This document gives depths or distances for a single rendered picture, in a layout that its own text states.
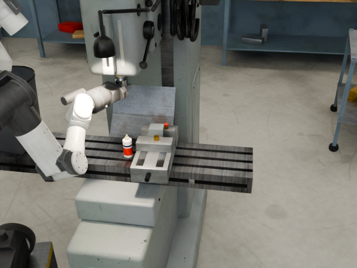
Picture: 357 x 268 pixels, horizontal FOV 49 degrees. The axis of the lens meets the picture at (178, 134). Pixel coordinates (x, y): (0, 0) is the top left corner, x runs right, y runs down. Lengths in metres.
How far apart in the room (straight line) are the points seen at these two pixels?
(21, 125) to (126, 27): 0.51
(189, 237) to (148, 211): 0.77
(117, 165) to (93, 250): 0.36
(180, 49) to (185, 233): 1.08
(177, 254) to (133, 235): 0.65
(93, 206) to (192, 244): 0.81
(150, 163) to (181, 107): 0.54
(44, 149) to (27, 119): 0.10
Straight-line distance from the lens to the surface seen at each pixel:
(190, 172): 1.64
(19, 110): 1.17
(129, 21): 1.43
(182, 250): 2.29
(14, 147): 1.89
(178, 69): 1.95
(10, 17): 1.22
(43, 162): 1.24
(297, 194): 3.06
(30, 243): 2.05
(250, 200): 2.93
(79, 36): 5.68
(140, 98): 2.02
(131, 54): 1.46
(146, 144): 1.63
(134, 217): 1.67
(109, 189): 1.71
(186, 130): 2.09
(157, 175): 1.56
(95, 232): 1.71
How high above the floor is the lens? 1.90
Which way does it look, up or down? 31 degrees down
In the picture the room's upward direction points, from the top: 1 degrees counter-clockwise
